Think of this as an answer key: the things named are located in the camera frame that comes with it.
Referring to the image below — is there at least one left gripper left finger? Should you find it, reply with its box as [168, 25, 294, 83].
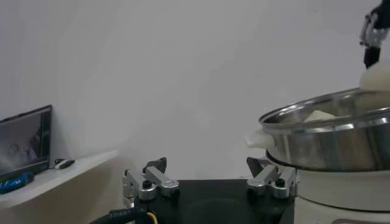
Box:
[122, 156, 181, 201]

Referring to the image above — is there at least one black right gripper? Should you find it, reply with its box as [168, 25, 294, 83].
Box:
[359, 0, 390, 69]

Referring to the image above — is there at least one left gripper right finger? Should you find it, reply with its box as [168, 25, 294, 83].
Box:
[246, 156, 299, 200]

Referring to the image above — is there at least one white steamed baozi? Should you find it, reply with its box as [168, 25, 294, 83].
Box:
[360, 59, 390, 92]

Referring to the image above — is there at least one stainless steel steamer basket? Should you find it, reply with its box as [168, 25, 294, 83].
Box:
[258, 87, 390, 173]

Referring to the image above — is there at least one small white side table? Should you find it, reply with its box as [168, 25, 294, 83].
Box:
[0, 150, 119, 224]

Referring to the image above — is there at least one black laptop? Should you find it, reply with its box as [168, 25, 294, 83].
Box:
[0, 105, 52, 183]

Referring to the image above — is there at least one blue computer mouse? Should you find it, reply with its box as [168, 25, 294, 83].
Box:
[0, 172, 35, 195]

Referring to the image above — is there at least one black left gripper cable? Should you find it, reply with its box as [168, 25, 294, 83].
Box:
[90, 206, 159, 224]

